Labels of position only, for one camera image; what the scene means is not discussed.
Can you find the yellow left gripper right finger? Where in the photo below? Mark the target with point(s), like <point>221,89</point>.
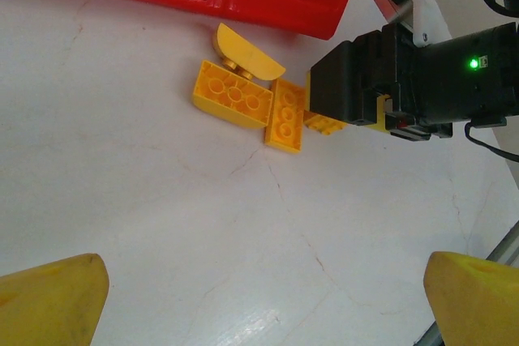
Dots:
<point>478,305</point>

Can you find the yellow half-round lego piece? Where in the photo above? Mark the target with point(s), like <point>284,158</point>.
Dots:
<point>247,52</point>

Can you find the yellow-orange flat lego brick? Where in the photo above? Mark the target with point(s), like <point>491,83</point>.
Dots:
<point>286,119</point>

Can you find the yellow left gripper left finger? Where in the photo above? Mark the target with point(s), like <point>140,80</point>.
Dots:
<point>44,305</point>

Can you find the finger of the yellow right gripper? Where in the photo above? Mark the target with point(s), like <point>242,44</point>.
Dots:
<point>380,119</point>
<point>324,125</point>

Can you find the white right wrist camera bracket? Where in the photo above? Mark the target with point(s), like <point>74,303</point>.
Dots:
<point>425,5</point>

